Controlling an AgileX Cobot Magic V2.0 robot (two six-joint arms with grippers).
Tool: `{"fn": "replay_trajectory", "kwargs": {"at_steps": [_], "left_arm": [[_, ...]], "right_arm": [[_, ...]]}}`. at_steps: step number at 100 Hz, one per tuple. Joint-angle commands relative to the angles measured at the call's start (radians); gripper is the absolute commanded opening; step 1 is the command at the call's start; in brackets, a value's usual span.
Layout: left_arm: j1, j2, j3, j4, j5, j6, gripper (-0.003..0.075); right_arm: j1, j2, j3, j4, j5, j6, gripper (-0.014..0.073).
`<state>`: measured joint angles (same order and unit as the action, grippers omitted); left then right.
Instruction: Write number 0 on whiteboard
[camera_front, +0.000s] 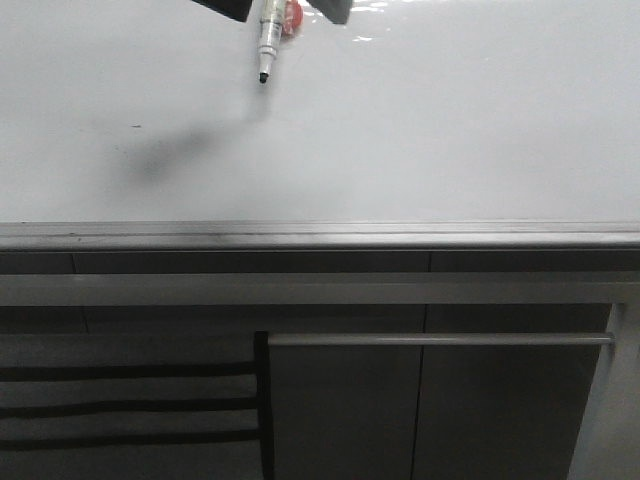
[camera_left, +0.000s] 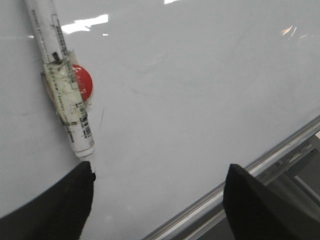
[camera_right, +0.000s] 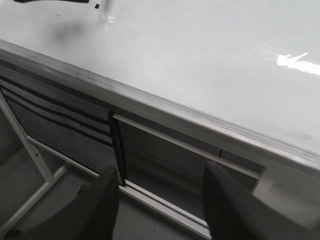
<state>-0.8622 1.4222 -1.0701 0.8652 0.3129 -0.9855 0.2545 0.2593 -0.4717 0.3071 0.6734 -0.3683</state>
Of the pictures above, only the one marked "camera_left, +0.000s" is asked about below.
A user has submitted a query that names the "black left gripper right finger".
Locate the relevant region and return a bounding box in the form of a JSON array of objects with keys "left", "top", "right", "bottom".
[{"left": 223, "top": 164, "right": 320, "bottom": 240}]

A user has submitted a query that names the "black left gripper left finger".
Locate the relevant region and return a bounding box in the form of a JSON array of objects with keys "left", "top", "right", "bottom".
[{"left": 0, "top": 161, "right": 94, "bottom": 240}]

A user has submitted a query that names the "white whiteboard marker pen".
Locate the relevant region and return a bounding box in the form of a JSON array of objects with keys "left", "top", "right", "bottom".
[{"left": 25, "top": 0, "right": 96, "bottom": 173}]

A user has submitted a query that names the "white whiteboard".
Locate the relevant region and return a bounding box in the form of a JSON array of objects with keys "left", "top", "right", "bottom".
[{"left": 0, "top": 0, "right": 320, "bottom": 240}]

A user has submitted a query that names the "grey whiteboard stand frame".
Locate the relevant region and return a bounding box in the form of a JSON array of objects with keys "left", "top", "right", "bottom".
[{"left": 192, "top": 132, "right": 320, "bottom": 240}]

